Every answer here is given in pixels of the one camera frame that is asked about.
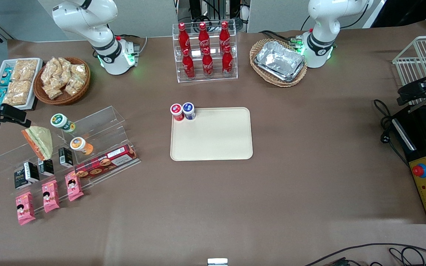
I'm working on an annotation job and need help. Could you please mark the triangle sandwich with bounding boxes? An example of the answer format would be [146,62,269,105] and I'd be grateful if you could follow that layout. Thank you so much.
[21,126,54,161]

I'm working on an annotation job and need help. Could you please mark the beige plastic tray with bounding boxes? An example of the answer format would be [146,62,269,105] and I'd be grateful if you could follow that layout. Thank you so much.
[170,107,253,161]

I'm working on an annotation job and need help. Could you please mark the beige cracker pack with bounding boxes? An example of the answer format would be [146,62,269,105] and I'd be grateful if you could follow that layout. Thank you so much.
[11,59,39,82]
[2,80,33,107]

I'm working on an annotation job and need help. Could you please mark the green label gum bottle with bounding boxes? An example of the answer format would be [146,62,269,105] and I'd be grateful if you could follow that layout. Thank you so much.
[50,113,76,133]

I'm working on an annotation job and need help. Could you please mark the clear bag of biscuits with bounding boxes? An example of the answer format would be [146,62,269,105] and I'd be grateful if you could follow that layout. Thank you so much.
[70,64,88,80]
[41,57,60,86]
[43,84,64,100]
[63,75,86,96]
[57,58,72,86]

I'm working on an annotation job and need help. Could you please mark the dark brown wicker basket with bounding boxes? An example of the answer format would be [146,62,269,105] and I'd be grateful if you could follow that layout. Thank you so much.
[33,57,91,106]

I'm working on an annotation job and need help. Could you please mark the small black white box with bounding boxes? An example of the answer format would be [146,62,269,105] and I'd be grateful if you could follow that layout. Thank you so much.
[38,159,55,177]
[58,147,74,168]
[24,162,40,183]

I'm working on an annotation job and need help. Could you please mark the black machine with yellow panel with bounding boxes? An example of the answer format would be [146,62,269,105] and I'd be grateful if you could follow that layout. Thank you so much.
[390,104,426,225]

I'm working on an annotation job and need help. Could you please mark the black box with gold print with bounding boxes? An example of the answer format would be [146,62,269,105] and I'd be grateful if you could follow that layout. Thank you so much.
[14,168,32,190]

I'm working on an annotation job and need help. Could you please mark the orange label gum bottle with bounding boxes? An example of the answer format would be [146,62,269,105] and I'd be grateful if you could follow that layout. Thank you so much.
[70,137,94,155]

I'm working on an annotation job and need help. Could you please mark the clear acrylic stepped display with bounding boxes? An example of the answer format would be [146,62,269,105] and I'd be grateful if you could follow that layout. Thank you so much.
[0,106,142,213]

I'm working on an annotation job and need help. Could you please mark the pink snack packet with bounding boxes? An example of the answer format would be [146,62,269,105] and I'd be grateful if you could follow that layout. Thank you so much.
[65,173,84,202]
[16,191,36,226]
[42,180,60,213]

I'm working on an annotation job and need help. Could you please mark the red cookie box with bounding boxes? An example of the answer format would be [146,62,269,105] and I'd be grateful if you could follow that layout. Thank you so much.
[74,144,139,179]

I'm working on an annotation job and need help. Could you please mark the aluminium foil container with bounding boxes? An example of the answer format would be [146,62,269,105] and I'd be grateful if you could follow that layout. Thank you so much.
[255,40,305,76]
[254,61,306,83]

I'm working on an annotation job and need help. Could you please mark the light tan wicker basket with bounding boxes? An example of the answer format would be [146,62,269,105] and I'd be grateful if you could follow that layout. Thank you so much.
[250,38,308,88]

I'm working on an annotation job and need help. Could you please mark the red gum bottle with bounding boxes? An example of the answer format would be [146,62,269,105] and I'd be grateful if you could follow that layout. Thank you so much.
[170,103,185,122]

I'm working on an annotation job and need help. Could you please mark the blue gum bottle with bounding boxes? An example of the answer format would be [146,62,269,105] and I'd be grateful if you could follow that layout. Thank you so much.
[182,102,196,120]

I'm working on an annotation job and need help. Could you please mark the red cola bottle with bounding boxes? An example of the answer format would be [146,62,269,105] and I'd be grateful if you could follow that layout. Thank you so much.
[198,22,211,52]
[222,45,234,76]
[177,23,192,53]
[202,47,214,78]
[182,48,196,79]
[219,21,231,51]

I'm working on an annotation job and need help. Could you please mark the clear acrylic bottle rack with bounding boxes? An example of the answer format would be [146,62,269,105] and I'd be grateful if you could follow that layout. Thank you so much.
[172,21,238,83]

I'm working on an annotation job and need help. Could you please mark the white wire basket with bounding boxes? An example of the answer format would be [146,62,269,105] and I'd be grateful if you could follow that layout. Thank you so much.
[392,35,426,106]

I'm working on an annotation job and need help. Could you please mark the black power cable with plug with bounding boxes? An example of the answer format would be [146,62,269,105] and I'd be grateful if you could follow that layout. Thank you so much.
[373,99,412,167]

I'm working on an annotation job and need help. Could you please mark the grey base cable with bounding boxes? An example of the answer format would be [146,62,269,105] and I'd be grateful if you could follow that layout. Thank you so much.
[115,34,148,57]

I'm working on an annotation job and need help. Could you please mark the black base cable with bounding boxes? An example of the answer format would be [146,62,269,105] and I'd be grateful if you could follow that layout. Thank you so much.
[259,29,304,49]

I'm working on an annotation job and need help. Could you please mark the long black cable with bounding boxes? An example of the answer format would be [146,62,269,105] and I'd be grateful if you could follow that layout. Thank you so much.
[303,242,426,266]

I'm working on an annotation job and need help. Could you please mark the looped black cable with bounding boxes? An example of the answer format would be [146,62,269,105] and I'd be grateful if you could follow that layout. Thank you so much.
[388,246,426,266]

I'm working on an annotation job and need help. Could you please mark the black cable bundle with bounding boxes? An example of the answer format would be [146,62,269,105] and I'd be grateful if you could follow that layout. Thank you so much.
[175,0,251,33]

